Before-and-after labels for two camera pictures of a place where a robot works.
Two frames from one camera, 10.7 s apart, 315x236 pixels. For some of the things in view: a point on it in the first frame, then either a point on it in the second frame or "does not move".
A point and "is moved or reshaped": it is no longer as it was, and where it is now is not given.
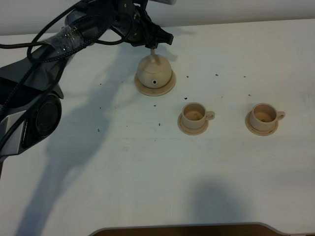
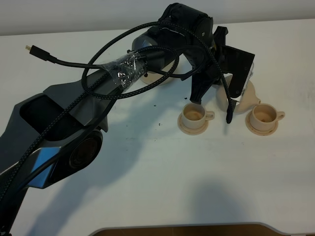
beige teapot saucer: [155, 92] to [150, 78]
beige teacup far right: [264, 116] does not move
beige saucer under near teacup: [191, 132] does not move
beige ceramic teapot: [153, 71] is moved or reshaped
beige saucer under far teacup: [257, 132] does not move
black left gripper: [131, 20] to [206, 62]
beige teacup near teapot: [195, 115] does not move
